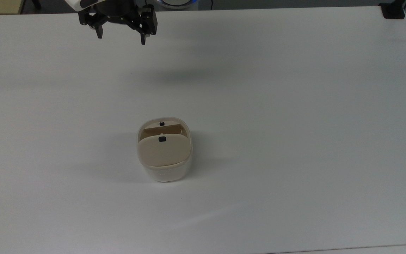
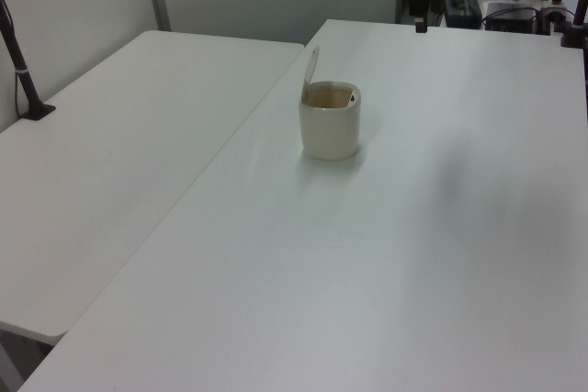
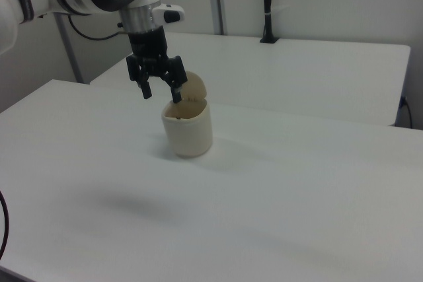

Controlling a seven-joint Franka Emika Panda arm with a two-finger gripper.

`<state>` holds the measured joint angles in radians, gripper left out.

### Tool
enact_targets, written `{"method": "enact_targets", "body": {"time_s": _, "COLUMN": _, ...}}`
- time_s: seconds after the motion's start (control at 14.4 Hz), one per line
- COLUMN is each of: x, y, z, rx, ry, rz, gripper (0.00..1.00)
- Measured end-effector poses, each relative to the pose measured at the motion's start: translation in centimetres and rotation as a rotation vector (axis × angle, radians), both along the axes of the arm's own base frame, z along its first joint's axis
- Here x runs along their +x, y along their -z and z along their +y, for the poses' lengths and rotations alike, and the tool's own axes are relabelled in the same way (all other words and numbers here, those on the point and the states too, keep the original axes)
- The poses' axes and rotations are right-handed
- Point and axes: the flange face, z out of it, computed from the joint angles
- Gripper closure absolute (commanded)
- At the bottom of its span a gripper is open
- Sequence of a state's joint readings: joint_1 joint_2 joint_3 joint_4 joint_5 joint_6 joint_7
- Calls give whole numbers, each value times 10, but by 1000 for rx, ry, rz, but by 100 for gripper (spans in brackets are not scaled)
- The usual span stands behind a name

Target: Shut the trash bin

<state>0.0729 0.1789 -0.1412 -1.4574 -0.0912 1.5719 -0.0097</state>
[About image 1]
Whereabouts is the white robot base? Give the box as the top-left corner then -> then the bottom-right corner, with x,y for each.
156,0 -> 201,9

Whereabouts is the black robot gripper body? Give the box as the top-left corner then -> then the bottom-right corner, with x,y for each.
93,0 -> 144,26

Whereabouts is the beige trash bin lid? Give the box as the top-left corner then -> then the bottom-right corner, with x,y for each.
138,134 -> 191,167

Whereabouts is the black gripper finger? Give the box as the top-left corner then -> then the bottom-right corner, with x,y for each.
78,10 -> 105,39
126,4 -> 158,46

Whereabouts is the beige plastic trash bin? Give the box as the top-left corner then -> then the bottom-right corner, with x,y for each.
136,117 -> 193,183

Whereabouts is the black camera pole with clamp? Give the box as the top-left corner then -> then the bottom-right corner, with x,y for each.
379,0 -> 406,19

